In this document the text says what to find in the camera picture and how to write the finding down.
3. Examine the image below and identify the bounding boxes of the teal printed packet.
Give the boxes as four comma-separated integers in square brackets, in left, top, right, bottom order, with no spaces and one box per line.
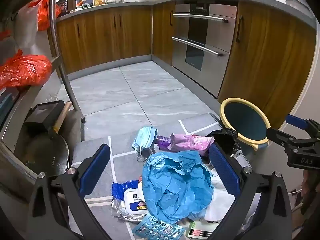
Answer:
[132,214,185,240]

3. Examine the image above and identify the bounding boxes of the white tissue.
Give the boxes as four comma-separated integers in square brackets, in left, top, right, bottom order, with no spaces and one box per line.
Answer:
[204,180,237,222]

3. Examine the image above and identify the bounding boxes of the teal bin with yellow rim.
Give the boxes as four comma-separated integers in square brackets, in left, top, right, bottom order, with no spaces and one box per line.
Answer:
[220,97,272,155]

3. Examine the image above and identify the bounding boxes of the blue face mask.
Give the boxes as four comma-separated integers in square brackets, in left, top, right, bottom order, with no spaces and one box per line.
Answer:
[132,127,158,161]

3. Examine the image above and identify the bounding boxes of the blue wet wipes packet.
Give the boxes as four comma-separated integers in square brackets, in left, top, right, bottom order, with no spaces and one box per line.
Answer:
[112,180,150,214]

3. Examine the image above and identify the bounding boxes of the metal storage rack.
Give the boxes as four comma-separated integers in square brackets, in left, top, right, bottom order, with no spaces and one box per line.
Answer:
[0,0,87,183]

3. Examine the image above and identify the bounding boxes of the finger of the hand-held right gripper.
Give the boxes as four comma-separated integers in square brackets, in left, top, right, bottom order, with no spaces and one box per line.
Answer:
[266,127,298,153]
[286,114,320,137]

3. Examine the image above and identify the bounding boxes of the hanging red plastic bag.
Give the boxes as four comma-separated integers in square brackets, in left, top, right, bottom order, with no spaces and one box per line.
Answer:
[29,0,62,32]

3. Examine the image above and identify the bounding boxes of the stainless steel oven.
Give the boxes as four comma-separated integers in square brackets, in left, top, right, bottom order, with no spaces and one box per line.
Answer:
[172,4,237,98]

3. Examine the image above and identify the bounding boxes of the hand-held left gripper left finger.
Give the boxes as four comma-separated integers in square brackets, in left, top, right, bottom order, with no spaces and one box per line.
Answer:
[26,144,112,240]

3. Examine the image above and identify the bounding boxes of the white pot with lid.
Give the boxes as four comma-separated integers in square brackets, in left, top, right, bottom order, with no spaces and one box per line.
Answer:
[285,0,307,11]

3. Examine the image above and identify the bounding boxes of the person's right hand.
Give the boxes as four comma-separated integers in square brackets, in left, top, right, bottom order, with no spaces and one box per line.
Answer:
[301,167,320,215]

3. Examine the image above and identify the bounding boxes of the purple bottle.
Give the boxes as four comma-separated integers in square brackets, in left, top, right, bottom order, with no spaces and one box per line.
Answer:
[155,134,173,152]

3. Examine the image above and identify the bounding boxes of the white plastic bag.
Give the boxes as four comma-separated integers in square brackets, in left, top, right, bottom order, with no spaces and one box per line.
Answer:
[14,4,42,49]

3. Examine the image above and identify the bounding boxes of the pink packet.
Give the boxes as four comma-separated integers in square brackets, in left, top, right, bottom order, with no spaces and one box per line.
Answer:
[170,134,215,156]

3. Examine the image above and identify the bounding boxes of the black frying pan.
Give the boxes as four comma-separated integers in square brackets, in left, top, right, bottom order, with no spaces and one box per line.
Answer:
[15,132,73,178]

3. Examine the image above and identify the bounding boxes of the silver foil wrapper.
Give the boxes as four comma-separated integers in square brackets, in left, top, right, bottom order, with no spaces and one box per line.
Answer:
[111,197,143,222]

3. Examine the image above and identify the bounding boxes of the wooden kitchen cabinets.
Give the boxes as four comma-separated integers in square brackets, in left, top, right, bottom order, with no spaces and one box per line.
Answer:
[56,1,317,135]

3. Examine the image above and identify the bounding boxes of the blue plastic bag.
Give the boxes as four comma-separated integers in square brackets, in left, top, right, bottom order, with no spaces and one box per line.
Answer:
[142,151,214,222]

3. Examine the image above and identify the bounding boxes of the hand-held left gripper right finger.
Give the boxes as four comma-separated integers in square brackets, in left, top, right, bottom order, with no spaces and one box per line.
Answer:
[209,142,293,240]

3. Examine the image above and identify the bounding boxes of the black box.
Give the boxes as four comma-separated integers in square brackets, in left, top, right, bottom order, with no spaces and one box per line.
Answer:
[24,100,65,133]

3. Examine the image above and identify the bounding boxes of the grey floor mat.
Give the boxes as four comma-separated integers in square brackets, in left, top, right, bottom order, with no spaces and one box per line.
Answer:
[69,112,252,240]

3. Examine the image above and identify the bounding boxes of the black plastic bag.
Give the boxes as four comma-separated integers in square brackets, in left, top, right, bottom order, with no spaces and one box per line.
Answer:
[206,127,242,159]

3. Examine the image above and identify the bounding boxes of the large red plastic bag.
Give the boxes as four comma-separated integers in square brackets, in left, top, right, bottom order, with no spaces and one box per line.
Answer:
[0,50,53,89]

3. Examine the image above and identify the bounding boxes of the wooden-handled tool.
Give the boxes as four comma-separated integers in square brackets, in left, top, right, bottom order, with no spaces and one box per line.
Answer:
[47,101,72,140]

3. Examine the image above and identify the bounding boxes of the dark rice cooker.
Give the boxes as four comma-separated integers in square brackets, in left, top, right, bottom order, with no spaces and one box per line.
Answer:
[56,0,79,14]

